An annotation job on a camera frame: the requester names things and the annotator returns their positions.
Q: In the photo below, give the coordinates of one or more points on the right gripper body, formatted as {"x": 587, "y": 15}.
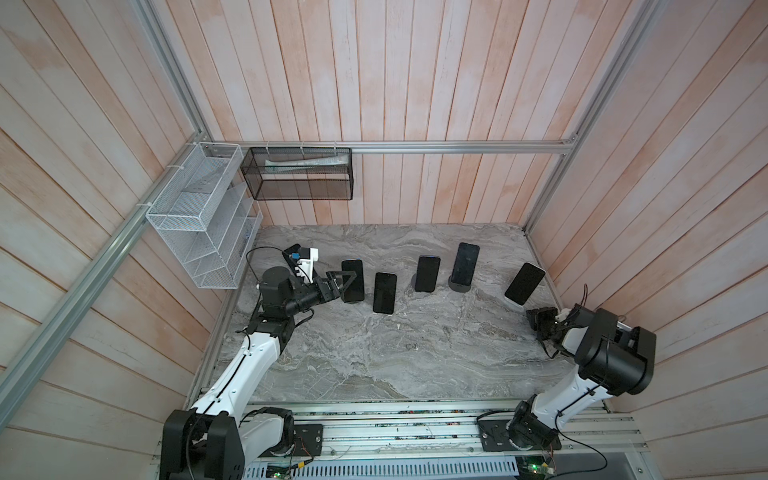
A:
{"x": 545, "y": 322}

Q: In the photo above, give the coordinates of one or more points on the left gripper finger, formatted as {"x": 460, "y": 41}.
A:
{"x": 342, "y": 295}
{"x": 343, "y": 278}

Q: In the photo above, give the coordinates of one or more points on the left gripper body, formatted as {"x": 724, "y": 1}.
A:
{"x": 314, "y": 293}

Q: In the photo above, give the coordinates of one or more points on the purple edged phone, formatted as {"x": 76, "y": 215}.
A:
{"x": 464, "y": 264}

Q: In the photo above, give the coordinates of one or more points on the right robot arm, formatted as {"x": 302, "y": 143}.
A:
{"x": 610, "y": 359}

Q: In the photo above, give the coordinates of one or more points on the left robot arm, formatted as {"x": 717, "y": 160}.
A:
{"x": 218, "y": 437}

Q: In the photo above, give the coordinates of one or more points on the green edged phone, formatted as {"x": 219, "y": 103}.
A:
{"x": 355, "y": 293}

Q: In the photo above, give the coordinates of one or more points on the blue edged phone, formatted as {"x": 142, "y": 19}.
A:
{"x": 425, "y": 279}

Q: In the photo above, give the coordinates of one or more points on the dark round phone stand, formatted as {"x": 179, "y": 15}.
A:
{"x": 459, "y": 287}

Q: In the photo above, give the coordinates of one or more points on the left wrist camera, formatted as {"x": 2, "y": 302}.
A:
{"x": 304, "y": 267}

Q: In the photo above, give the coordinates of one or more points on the black wire mesh basket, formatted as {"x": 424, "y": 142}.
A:
{"x": 299, "y": 173}

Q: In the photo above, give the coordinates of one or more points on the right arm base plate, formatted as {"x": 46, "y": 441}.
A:
{"x": 499, "y": 434}

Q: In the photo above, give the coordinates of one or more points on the white wire mesh shelf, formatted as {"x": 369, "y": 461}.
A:
{"x": 207, "y": 217}

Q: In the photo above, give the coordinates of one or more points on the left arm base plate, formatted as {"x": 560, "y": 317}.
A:
{"x": 306, "y": 440}

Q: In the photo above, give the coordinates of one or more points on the aluminium frame rail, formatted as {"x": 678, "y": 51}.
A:
{"x": 423, "y": 147}

